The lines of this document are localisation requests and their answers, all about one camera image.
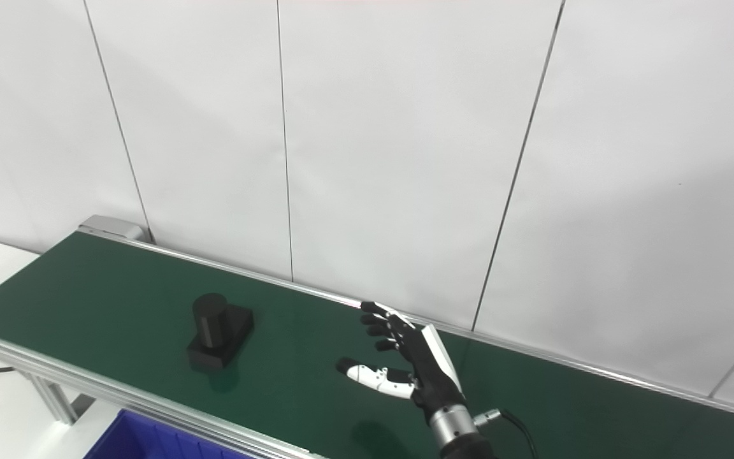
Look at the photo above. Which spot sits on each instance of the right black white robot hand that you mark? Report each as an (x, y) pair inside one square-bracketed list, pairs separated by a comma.
[(431, 370)]

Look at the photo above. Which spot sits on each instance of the black block with cylinder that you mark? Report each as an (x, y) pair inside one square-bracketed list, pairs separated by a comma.
[(217, 335)]

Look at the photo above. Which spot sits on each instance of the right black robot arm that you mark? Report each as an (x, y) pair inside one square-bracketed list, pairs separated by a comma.
[(459, 433)]

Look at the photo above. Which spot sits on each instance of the green conveyor belt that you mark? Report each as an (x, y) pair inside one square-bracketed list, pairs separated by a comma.
[(150, 293), (118, 389)]

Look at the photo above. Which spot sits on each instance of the blue plastic bin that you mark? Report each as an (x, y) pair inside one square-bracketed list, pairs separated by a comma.
[(144, 440)]

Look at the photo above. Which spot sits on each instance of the aluminium conveyor leg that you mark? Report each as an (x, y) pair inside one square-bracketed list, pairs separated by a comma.
[(55, 401)]

